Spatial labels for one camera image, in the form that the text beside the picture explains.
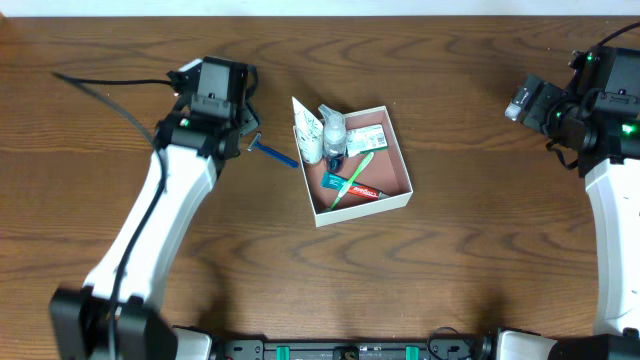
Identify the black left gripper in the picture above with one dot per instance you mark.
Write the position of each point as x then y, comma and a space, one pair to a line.
249, 118

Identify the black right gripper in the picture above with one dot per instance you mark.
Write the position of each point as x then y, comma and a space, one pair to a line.
528, 107

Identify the blue disposable razor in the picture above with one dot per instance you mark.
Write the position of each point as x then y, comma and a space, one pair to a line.
255, 144

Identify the white Pantene conditioner tube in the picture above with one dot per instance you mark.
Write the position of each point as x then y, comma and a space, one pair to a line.
309, 133

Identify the clear blue spray bottle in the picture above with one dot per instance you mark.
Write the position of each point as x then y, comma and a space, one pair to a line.
334, 138

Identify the green red toothpaste tube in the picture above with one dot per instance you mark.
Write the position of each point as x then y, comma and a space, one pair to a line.
335, 182

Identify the white green soap box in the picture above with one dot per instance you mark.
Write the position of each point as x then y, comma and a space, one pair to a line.
365, 139

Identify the green white toothbrush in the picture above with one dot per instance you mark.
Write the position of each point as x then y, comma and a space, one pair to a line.
344, 189

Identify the white box pink inside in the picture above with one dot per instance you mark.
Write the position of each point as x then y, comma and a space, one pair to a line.
386, 172

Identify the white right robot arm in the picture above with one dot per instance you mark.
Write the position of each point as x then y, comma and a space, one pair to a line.
599, 123

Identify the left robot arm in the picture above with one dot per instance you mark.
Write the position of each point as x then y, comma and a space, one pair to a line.
116, 313

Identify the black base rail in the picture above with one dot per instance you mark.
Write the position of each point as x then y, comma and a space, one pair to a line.
446, 347

